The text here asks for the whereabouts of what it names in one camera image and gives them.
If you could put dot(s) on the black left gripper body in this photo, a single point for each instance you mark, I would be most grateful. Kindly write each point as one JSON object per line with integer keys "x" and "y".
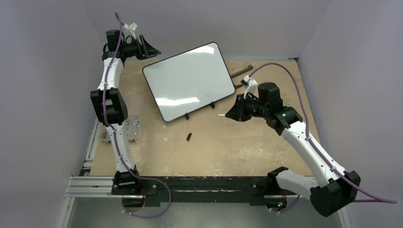
{"x": 133, "y": 50}

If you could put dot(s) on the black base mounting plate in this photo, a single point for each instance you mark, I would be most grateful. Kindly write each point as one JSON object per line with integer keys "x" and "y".
{"x": 254, "y": 190}

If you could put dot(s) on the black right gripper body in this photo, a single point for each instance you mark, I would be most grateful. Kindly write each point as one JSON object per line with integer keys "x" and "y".
{"x": 242, "y": 107}

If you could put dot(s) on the aluminium extrusion rail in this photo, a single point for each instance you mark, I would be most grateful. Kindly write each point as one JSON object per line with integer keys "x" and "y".
{"x": 90, "y": 187}

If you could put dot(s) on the black marker cap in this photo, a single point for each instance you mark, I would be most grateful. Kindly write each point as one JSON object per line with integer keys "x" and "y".
{"x": 188, "y": 136}

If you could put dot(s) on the clear box of screws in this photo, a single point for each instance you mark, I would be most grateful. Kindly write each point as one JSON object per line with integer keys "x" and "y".
{"x": 132, "y": 129}

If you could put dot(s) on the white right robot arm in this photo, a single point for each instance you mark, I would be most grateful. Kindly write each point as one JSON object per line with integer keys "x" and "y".
{"x": 331, "y": 187}

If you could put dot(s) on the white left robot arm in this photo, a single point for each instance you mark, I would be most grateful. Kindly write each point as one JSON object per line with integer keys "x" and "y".
{"x": 112, "y": 112}

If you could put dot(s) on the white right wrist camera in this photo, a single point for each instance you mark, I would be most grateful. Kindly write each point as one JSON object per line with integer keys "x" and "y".
{"x": 250, "y": 85}

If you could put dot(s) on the black wire easel stand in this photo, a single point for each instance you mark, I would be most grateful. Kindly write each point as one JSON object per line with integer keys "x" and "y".
{"x": 236, "y": 74}

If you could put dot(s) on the white whiteboard black frame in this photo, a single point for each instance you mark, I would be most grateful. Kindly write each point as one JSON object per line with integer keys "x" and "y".
{"x": 189, "y": 81}

